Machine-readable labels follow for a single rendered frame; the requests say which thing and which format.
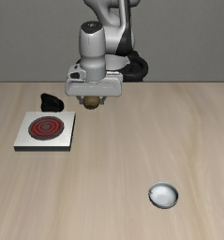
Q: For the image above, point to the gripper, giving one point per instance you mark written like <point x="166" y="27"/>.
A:
<point x="93" y="86"/>

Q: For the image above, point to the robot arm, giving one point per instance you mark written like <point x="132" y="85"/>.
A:
<point x="94" y="37"/>

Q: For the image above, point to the brown kiwi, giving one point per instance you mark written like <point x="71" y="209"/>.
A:
<point x="91" y="103"/>

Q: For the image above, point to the stove plate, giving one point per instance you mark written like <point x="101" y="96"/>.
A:
<point x="45" y="131"/>

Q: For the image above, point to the white bowl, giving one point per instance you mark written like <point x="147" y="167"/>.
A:
<point x="163" y="195"/>

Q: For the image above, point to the black lump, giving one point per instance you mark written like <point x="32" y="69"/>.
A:
<point x="51" y="103"/>

